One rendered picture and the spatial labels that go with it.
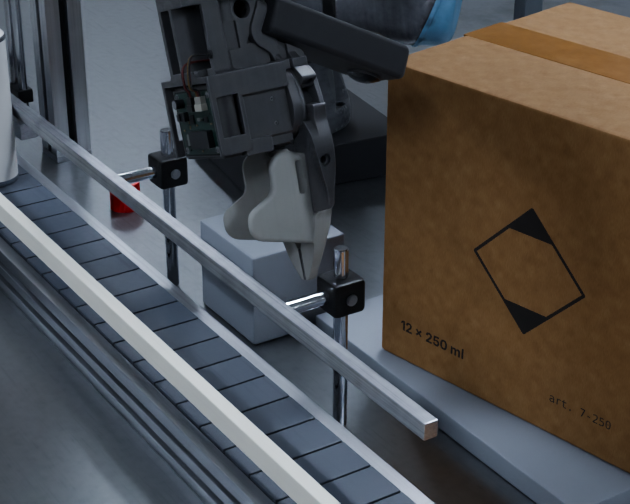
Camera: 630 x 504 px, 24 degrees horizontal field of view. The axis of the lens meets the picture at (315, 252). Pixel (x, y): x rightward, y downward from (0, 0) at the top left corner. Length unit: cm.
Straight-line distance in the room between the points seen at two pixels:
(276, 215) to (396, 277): 31
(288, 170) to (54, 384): 42
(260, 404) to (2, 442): 22
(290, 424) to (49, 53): 70
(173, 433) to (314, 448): 12
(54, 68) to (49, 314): 44
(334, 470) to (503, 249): 22
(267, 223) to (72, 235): 52
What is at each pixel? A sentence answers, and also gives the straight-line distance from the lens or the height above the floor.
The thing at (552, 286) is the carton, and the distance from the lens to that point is 114.
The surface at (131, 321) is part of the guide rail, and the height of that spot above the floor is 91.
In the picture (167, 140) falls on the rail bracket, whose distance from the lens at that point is 139.
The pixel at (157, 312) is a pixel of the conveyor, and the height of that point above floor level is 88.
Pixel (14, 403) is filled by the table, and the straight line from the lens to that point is 129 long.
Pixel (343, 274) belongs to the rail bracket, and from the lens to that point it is 116.
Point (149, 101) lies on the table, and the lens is 194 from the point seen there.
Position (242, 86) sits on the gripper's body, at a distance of 94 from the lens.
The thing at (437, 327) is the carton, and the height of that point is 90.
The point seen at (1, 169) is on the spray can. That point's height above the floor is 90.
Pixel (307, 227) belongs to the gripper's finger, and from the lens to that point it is 98.
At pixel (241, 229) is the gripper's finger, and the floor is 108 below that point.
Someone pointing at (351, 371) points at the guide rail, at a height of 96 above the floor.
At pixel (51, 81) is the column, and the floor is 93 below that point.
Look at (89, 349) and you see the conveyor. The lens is 128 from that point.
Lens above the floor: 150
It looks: 26 degrees down
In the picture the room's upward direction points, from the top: straight up
